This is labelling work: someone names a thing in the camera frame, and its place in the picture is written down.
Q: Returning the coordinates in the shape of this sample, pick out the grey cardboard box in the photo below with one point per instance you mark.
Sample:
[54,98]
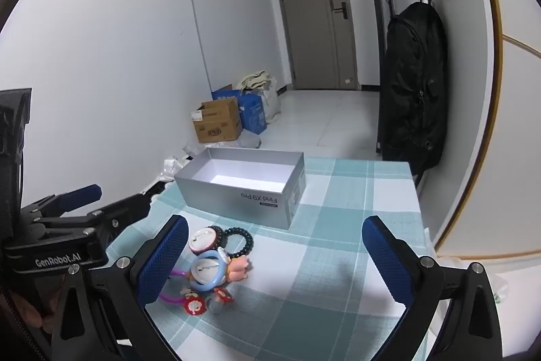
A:
[236,202]

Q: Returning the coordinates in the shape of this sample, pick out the clear plastic bag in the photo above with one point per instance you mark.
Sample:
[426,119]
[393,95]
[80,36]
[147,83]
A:
[181,162]
[249,141]

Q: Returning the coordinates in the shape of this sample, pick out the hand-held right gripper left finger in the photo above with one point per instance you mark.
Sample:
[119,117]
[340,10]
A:
[165,259]

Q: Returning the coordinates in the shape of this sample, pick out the white plastic bag green print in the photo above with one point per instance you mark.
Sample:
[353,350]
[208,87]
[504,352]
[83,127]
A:
[501,291]

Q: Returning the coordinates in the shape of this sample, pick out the grey-brown door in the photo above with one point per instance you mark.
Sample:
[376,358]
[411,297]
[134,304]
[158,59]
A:
[312,27]

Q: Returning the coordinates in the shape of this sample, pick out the brown cardboard box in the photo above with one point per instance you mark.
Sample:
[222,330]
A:
[217,122]

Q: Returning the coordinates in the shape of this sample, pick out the blue cardboard box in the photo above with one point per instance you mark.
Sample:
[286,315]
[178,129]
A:
[253,113]

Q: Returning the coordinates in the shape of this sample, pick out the red and clear ornament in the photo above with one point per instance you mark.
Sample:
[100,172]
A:
[219,295]

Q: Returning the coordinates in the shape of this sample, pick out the wooden trim strip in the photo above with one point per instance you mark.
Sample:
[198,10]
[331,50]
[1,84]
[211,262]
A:
[497,48]

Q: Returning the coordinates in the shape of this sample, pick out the red white round toy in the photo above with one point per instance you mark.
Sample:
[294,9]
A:
[203,239]

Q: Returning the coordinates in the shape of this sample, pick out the teal checked tablecloth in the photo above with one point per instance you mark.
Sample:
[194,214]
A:
[321,259]

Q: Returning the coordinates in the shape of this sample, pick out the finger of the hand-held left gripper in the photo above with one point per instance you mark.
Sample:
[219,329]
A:
[80,194]
[126,208]

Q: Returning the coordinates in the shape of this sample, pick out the person's left hand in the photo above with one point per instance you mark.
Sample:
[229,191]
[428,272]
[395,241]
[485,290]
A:
[36,314]

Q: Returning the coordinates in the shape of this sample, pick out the black coat rack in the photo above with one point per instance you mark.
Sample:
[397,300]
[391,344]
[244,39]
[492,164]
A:
[374,5]

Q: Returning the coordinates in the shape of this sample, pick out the white bag with cloth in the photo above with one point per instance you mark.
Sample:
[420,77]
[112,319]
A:
[262,86]

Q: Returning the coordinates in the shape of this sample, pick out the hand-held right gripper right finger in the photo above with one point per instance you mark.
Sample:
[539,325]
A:
[389,259]

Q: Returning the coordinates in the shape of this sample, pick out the black backpack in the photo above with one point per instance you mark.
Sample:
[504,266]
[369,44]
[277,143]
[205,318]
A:
[416,90]

